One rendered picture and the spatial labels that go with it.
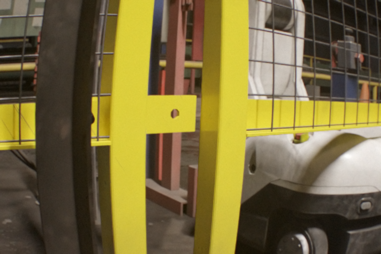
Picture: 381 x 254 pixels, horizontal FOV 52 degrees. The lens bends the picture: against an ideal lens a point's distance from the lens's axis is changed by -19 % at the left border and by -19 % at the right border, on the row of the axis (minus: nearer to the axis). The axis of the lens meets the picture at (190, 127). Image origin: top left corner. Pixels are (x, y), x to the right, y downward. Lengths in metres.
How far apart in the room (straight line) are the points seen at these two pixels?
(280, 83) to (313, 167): 0.57
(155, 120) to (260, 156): 0.45
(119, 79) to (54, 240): 0.25
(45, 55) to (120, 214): 0.29
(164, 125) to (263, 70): 0.78
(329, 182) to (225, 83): 0.39
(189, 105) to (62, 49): 0.34
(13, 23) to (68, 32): 6.22
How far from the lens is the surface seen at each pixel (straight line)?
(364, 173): 0.96
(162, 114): 0.65
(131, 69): 0.56
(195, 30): 7.89
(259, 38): 1.35
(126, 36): 0.56
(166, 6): 2.04
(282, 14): 1.41
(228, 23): 0.65
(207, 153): 0.67
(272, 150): 1.01
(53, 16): 0.37
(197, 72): 11.46
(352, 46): 1.97
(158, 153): 1.93
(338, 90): 1.99
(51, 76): 0.36
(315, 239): 0.97
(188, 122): 0.67
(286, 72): 1.46
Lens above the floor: 0.48
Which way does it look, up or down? 7 degrees down
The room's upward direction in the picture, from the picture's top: 2 degrees clockwise
